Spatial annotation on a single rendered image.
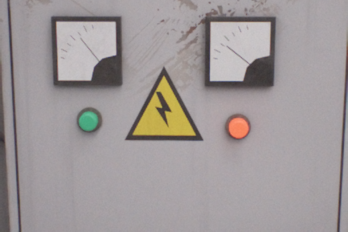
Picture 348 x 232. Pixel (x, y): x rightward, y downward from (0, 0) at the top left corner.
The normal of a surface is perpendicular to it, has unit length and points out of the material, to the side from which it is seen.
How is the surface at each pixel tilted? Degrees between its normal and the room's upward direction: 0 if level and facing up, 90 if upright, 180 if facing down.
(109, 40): 90
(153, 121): 90
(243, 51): 90
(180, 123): 90
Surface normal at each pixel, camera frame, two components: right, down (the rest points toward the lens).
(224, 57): -0.03, 0.20
